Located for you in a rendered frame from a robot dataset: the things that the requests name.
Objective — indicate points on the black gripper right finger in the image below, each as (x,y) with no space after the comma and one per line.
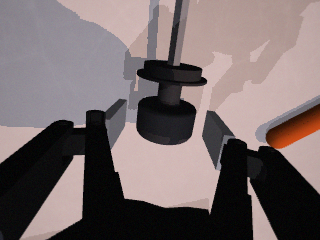
(290,203)

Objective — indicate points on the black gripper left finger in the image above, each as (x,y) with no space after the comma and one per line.
(29,175)

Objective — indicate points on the orange-handled screwdriver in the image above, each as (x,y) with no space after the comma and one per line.
(294,129)

